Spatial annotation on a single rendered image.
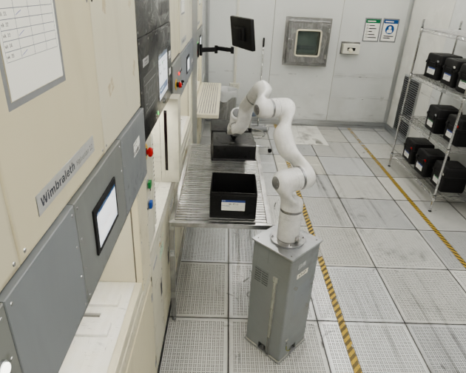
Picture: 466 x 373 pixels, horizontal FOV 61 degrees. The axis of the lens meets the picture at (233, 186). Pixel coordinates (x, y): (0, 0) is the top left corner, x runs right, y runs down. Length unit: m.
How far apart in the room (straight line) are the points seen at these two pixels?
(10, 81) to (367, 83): 6.41
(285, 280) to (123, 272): 0.87
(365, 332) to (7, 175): 2.54
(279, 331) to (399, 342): 0.87
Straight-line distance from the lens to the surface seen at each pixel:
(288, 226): 2.12
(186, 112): 3.88
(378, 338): 2.91
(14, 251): 0.72
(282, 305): 2.29
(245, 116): 2.38
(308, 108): 6.72
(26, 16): 0.76
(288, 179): 1.97
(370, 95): 6.93
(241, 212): 2.34
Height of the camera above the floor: 1.98
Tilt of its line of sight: 26 degrees down
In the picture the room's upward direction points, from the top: 3 degrees clockwise
